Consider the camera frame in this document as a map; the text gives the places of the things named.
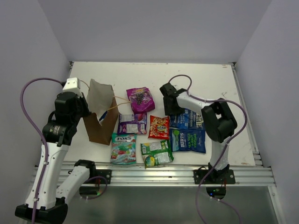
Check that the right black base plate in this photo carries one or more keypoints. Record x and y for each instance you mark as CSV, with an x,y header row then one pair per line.
x,y
224,176

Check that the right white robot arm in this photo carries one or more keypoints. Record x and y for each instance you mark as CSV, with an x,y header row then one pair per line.
x,y
219,123

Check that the aluminium rail frame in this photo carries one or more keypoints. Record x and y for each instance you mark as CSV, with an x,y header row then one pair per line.
x,y
209,81

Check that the blue Burts sea salt bag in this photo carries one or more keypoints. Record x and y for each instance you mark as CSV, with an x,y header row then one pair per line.
x,y
185,140

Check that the brown paper bag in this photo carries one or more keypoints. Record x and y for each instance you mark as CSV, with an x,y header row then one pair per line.
x,y
101,98

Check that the teal Fox's candy bag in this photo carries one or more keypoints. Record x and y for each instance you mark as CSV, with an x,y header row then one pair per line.
x,y
123,149

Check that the blue Burts chips top bag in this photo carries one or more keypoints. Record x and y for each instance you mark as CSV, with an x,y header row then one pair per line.
x,y
102,117

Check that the blue Kettle chips bag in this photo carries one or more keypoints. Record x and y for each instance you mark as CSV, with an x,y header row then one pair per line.
x,y
188,120

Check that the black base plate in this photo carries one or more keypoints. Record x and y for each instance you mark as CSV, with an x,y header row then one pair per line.
x,y
224,176
105,173

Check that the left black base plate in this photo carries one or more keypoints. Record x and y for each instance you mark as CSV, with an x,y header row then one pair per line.
x,y
105,173

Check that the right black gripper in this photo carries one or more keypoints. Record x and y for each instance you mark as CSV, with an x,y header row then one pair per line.
x,y
168,110

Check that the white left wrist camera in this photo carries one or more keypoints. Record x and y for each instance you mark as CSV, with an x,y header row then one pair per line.
x,y
73,85

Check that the red snack packet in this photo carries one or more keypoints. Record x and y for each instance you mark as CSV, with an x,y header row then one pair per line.
x,y
159,127

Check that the purple white snack packet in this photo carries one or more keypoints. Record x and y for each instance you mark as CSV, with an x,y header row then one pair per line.
x,y
132,124

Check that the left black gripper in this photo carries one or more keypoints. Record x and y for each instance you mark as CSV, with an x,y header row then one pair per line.
x,y
82,100

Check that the purple grape candy bag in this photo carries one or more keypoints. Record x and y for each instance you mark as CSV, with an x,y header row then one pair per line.
x,y
141,100

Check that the green snack packet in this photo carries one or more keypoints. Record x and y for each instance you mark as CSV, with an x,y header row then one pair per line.
x,y
156,153

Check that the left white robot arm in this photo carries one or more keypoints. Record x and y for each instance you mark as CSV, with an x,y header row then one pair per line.
x,y
48,201

